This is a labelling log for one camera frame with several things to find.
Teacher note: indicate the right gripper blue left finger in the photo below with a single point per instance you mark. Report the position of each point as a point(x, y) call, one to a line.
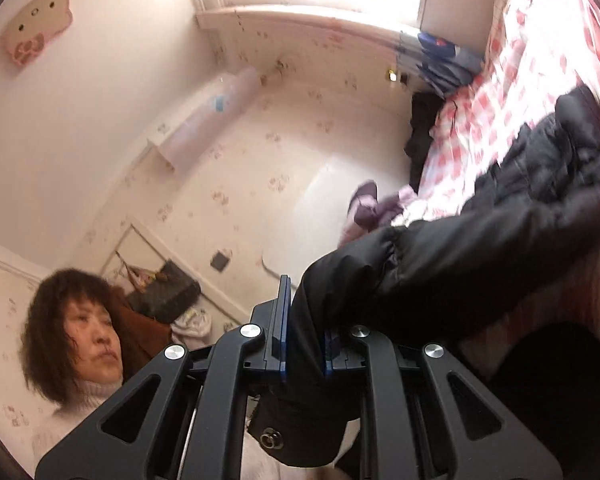
point(276, 338)

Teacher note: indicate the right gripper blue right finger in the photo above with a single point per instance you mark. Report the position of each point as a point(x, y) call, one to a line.
point(331, 352)

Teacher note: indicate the black puffer jacket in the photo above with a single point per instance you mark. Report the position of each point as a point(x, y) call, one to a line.
point(533, 216)

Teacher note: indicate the black clothes pile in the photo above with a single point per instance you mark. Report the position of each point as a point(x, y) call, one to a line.
point(425, 109)

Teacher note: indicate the dark patterned handbag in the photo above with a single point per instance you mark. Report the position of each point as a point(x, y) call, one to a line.
point(169, 293)

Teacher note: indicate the person with brown hair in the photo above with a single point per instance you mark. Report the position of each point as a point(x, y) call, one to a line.
point(71, 351)

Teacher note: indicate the blue patterned curtain left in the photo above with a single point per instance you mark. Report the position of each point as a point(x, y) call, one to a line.
point(444, 66)

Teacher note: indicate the red white checkered bed cover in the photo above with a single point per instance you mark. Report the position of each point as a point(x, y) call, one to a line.
point(537, 50)

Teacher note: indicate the hello kitty wall decoration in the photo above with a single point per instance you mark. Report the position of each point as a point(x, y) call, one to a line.
point(35, 25)

